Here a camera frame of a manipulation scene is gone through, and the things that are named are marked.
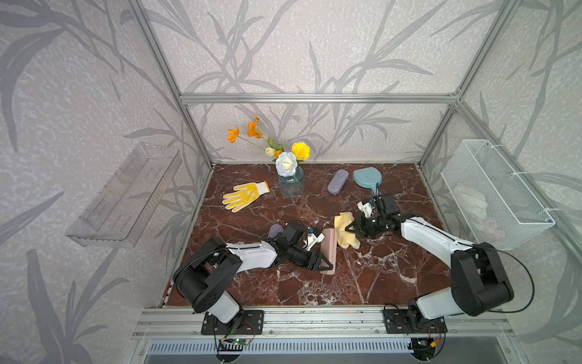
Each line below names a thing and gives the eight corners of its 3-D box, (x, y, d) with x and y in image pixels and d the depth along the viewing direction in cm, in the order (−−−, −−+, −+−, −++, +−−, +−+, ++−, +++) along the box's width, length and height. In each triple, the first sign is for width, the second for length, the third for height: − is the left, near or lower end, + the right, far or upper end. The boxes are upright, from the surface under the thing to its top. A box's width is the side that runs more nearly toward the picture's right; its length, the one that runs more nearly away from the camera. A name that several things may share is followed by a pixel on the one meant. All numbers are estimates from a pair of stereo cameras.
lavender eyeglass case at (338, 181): (325, 191, 111) (326, 188, 109) (337, 170, 121) (338, 167, 118) (338, 196, 109) (339, 193, 107) (349, 175, 119) (350, 171, 116)
